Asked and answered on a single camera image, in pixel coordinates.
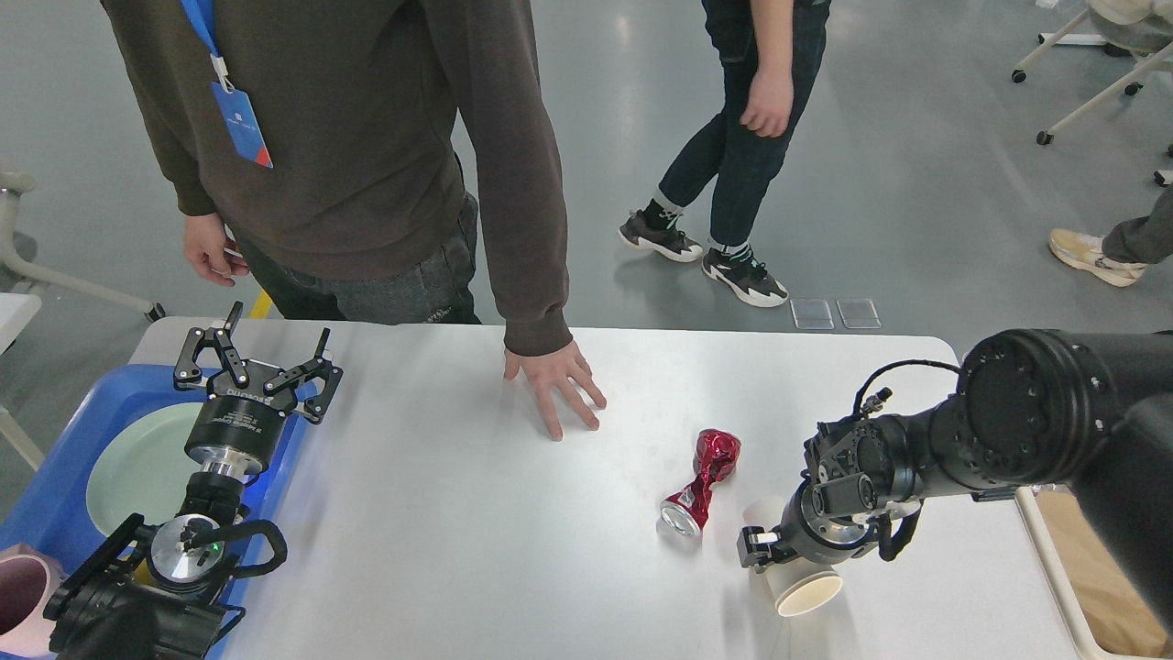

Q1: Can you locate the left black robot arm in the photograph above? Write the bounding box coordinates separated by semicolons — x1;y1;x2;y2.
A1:
43;302;343;659

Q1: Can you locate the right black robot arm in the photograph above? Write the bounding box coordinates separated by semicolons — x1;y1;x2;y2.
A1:
738;329;1172;628

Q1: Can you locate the pink mug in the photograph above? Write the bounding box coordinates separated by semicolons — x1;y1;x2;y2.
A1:
1;544;66;659

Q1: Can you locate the brown paper bag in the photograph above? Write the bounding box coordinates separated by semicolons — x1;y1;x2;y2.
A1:
1035;491;1169;656

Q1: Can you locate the beige plastic bin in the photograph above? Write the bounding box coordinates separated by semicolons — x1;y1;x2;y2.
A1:
1015;487;1168;659

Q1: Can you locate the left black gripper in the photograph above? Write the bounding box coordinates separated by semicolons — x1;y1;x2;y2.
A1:
172;302;343;478

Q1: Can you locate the person in black clothes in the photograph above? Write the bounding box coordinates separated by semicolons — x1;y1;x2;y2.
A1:
102;1;572;356

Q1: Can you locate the grey office chair left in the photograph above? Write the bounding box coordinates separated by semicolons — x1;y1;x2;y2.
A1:
1;159;167;322

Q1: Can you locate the crushed red can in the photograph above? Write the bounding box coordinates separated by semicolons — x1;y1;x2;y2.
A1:
659;429;741;536

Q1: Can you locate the person in dark sneakers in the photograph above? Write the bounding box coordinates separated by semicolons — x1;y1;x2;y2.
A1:
619;1;832;308

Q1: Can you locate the light green plate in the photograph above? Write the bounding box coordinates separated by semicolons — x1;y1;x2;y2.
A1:
84;402;203;536

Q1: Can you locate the blue plastic tray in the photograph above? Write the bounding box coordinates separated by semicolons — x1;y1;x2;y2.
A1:
4;365;307;659

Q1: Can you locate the hand of person in black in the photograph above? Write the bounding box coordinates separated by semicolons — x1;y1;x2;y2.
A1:
503;341;608;440

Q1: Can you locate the white chair base right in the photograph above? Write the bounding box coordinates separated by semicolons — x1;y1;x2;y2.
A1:
1010;1;1172;147

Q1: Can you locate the white side table corner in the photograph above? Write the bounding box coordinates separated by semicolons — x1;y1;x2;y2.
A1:
0;292;41;354

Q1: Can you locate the white paper cup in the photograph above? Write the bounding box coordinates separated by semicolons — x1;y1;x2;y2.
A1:
743;494;843;617

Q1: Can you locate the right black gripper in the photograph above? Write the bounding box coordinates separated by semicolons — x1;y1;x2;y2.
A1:
737;479;922;573

